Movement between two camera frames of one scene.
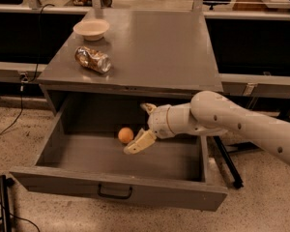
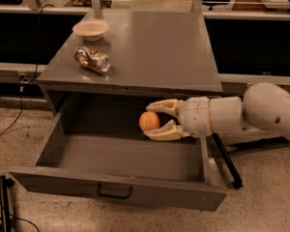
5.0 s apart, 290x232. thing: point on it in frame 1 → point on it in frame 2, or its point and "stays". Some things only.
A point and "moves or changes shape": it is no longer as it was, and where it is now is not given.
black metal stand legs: x=246 y=146 stays
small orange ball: x=126 y=134 moves or changes shape
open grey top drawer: x=83 y=155 stays
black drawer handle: x=108 y=195 stays
